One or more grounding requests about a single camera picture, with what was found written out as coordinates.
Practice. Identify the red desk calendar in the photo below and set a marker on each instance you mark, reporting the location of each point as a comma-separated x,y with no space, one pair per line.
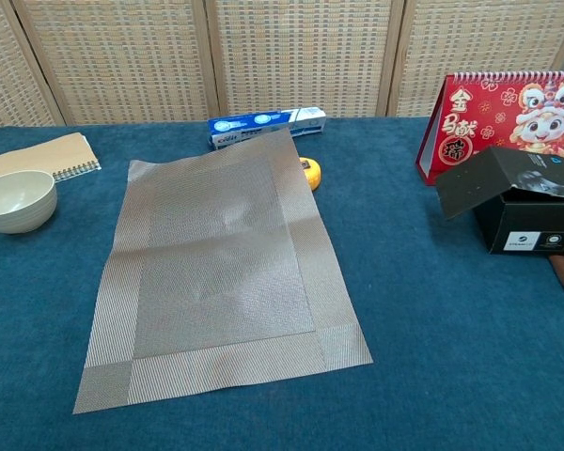
479,122

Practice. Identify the black cardboard box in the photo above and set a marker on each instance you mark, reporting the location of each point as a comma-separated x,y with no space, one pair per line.
512,225

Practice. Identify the yellow tape measure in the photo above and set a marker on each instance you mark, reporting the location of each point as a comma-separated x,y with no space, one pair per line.
312,174

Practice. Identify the beige bowl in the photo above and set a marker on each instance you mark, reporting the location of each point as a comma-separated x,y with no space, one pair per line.
14,206

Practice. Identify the woven rattan folding screen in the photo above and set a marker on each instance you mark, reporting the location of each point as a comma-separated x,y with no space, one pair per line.
122,61

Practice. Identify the tan spiral notebook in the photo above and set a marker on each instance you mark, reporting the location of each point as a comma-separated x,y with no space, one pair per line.
37,155

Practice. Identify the blue tablecloth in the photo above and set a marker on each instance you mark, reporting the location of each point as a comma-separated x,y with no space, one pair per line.
427,305

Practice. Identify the brown woven placemat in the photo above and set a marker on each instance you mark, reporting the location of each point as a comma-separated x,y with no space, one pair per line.
216,263

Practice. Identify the blue white toothpaste box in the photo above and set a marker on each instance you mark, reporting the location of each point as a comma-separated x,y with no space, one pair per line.
244,127

